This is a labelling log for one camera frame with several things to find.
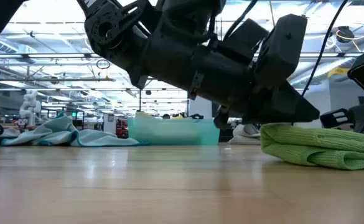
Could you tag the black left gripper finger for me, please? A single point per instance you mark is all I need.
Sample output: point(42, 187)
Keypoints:
point(281, 62)

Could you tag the bright green microfiber towel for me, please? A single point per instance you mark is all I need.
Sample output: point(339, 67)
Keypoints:
point(324, 140)

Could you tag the pale green microfiber towel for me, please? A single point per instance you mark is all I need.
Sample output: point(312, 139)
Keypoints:
point(144, 115)

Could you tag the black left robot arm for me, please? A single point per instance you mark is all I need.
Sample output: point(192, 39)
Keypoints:
point(113, 28)

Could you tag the light blue microfiber towel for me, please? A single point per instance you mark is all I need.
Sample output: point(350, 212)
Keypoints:
point(107, 138)

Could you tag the white pillar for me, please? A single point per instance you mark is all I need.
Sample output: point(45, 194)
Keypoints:
point(200, 109)

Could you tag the teal translucent plastic bin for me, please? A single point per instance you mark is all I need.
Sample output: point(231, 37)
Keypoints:
point(175, 133)

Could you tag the light grey tagged towel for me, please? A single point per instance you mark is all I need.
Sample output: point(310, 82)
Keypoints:
point(247, 130)

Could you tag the red tool cabinet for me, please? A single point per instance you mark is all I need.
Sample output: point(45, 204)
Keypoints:
point(122, 127)

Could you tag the long ceiling light bar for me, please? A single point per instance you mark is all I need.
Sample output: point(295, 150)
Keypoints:
point(44, 55)

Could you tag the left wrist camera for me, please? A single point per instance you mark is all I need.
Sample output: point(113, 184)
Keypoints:
point(244, 40)

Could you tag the silver ventilation duct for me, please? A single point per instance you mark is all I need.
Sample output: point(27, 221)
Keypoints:
point(324, 70)

